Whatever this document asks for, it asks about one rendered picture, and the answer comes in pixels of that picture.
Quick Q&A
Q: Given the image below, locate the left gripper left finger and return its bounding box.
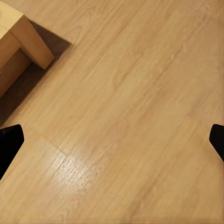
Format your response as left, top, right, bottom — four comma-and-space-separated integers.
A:
0, 124, 24, 180

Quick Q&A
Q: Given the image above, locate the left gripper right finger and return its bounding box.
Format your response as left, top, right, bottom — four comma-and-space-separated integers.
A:
209, 124, 224, 162

